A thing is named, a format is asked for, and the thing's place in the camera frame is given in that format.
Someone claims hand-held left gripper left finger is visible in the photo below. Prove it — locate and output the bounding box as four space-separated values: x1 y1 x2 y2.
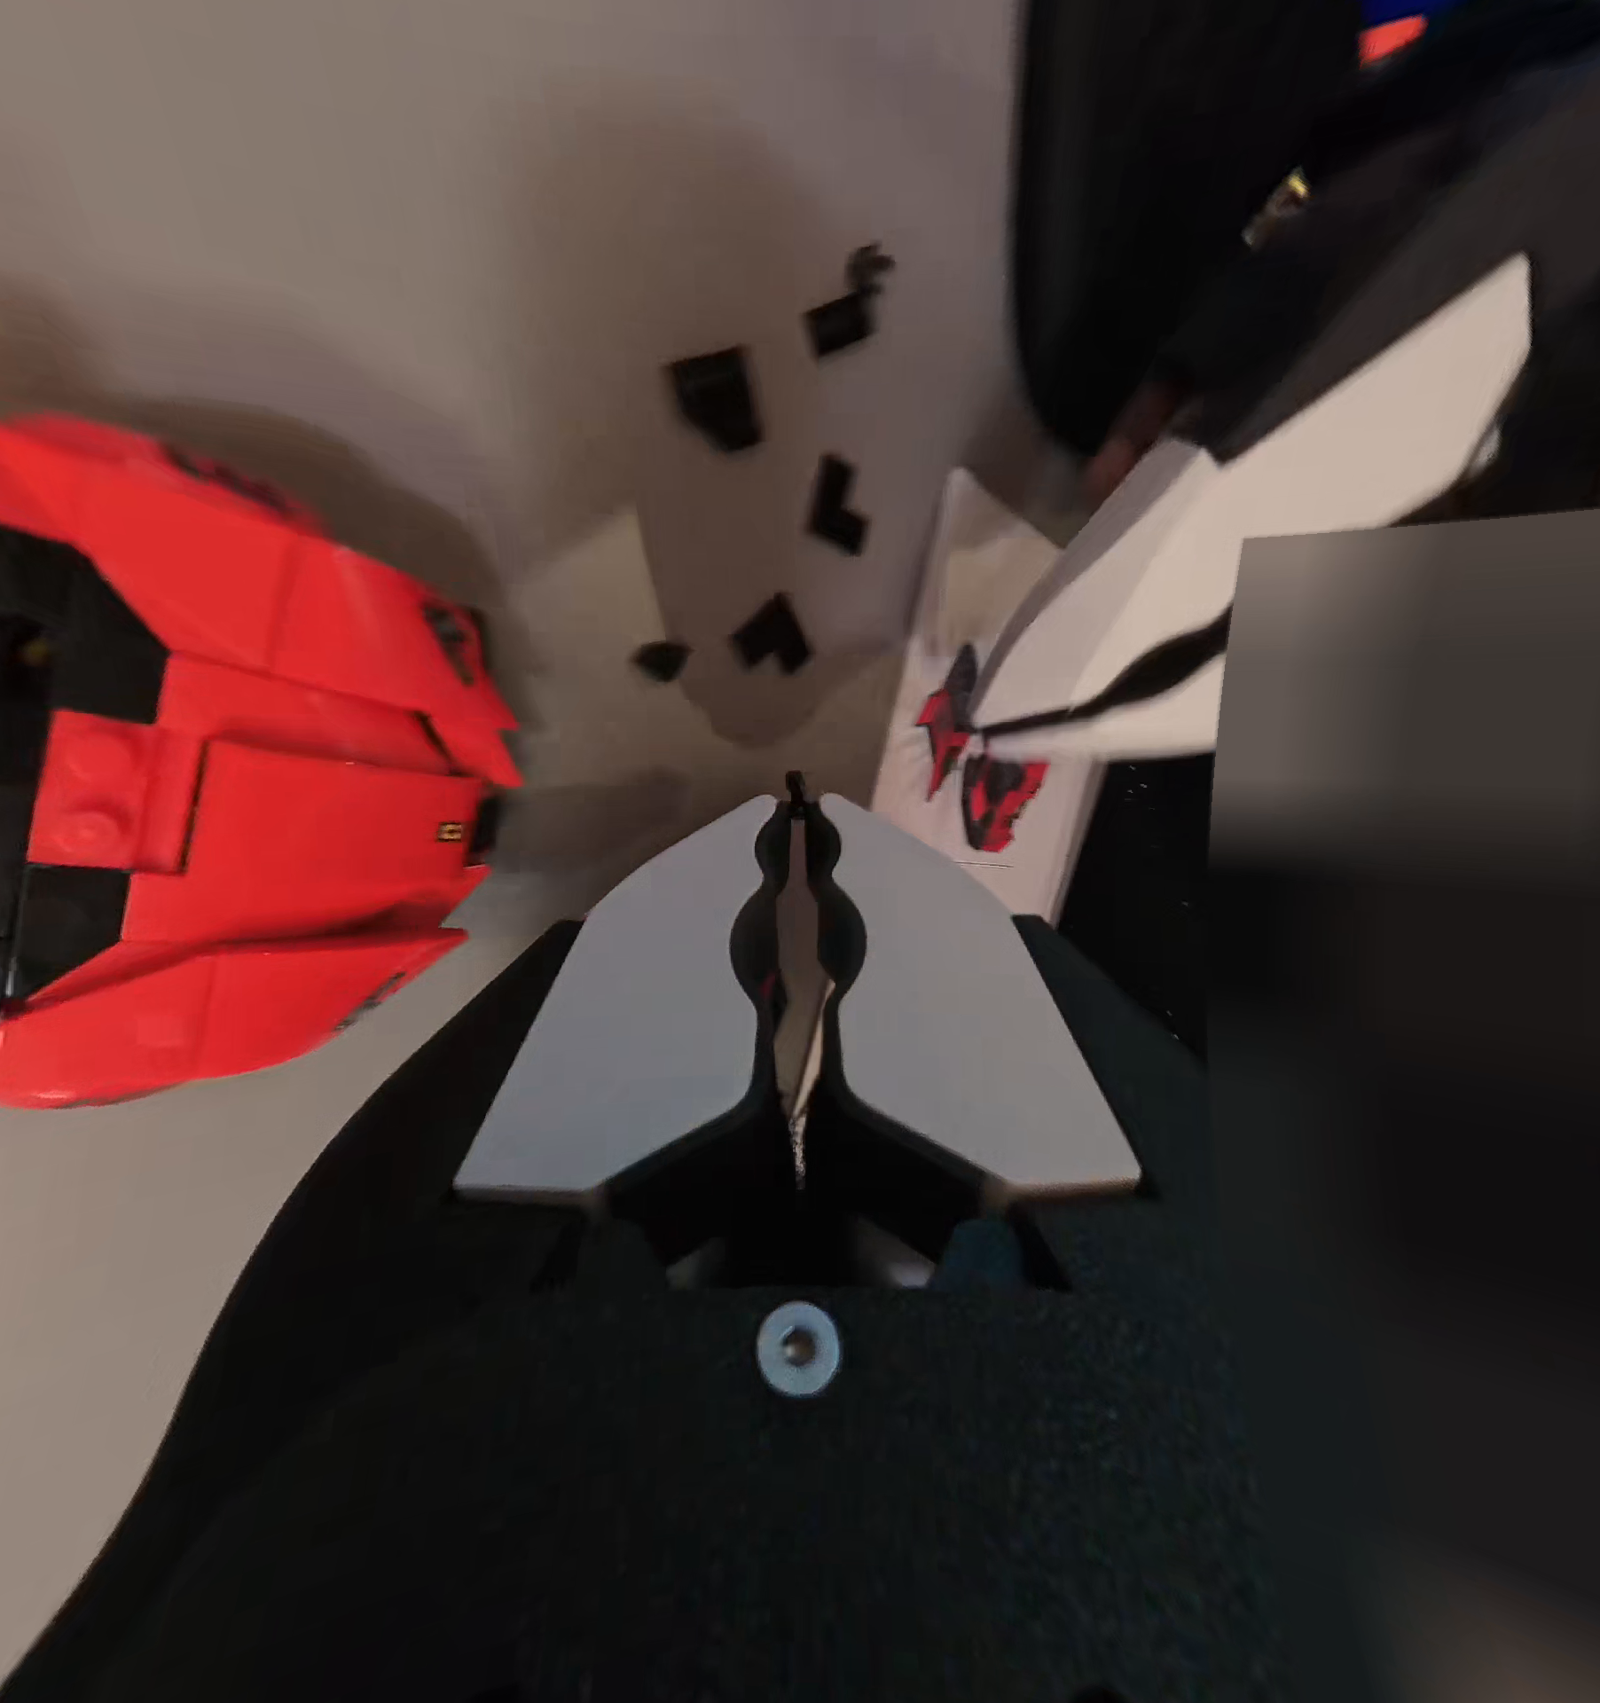
455 793 786 1212

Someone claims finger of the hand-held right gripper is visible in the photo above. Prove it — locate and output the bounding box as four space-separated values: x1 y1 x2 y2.
991 650 1229 766
976 250 1536 733

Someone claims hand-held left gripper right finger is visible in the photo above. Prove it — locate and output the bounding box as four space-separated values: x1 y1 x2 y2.
814 793 1143 1214

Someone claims person's right forearm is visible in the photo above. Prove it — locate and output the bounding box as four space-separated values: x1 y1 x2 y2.
1013 0 1360 455

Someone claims lego instruction booklet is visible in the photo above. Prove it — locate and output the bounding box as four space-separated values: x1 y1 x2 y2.
763 467 1110 1125

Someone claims black L-shaped lego plate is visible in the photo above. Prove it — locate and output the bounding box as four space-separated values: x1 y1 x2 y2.
805 455 871 560
731 595 813 675

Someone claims red lego sports car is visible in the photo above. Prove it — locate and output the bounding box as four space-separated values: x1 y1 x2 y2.
0 411 526 1108

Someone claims black lego slope piece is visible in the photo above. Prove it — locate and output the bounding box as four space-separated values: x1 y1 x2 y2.
666 349 766 455

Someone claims person's right hand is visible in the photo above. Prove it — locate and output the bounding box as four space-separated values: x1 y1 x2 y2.
1084 381 1183 500

